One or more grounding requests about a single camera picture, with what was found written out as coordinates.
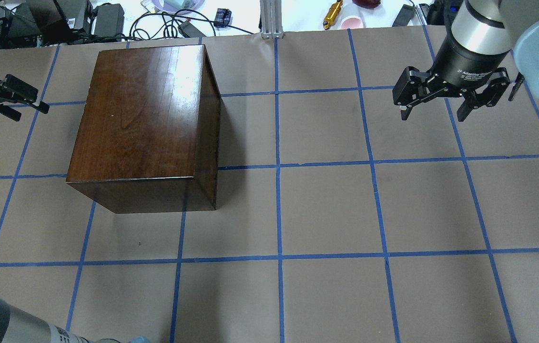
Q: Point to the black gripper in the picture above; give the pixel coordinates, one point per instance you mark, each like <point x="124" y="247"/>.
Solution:
<point x="464" y="65"/>

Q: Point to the dark wooden drawer cabinet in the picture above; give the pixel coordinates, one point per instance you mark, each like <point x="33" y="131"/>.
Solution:
<point x="149" y="134"/>

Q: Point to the black power adapter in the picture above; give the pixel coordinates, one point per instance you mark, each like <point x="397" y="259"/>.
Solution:
<point x="109" y="20"/>

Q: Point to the pink cup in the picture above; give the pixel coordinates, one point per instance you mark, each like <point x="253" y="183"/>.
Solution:
<point x="351" y="22"/>

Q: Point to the gold metal cylinder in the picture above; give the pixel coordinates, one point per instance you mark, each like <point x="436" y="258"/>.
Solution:
<point x="332" y="14"/>

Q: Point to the purple plate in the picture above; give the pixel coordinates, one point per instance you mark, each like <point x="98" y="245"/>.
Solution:
<point x="172" y="6"/>

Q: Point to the aluminium frame post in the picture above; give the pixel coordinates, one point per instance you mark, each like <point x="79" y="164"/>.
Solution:
<point x="271" y="19"/>

